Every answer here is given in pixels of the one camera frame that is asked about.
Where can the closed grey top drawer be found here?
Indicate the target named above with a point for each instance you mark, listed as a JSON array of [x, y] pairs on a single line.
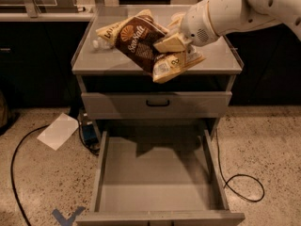
[[170, 105]]

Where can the clear plastic water bottle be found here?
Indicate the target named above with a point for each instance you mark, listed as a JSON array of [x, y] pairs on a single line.
[[100, 43]]

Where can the black drawer handle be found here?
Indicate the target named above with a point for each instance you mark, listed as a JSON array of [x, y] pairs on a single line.
[[157, 104]]

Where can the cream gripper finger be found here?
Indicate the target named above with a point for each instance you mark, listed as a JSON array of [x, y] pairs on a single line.
[[175, 43], [176, 19]]

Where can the dark counter cabinets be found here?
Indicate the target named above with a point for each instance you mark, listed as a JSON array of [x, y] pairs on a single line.
[[35, 65]]

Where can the blue power box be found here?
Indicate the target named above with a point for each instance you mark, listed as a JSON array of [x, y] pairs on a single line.
[[88, 133]]

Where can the brown chip bag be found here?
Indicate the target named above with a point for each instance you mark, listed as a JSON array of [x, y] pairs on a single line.
[[135, 37]]

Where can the open grey middle drawer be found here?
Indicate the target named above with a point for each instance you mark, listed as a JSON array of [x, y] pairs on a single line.
[[158, 179]]

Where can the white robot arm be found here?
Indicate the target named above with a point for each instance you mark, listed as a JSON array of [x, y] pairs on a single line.
[[229, 16]]

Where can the grey drawer cabinet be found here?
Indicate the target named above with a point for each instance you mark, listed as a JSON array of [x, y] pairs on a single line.
[[123, 77]]

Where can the white paper sheet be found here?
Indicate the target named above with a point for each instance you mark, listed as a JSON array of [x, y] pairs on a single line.
[[59, 131]]

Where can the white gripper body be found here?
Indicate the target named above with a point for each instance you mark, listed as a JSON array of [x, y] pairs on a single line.
[[196, 24]]

